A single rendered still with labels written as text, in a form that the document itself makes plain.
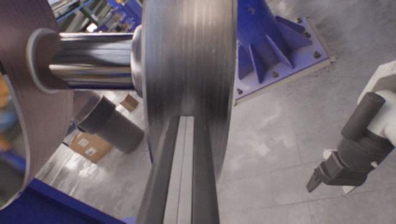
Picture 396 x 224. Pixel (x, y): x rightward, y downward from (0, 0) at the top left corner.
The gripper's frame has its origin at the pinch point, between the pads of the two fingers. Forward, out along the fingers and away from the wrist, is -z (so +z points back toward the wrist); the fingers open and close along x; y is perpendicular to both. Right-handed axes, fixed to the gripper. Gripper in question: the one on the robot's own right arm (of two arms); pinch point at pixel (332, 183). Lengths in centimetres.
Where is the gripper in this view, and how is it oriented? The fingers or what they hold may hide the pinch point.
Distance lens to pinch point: 63.8
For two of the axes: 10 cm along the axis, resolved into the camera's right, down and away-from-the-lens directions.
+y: -0.3, 6.1, -7.9
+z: 0.9, -7.9, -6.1
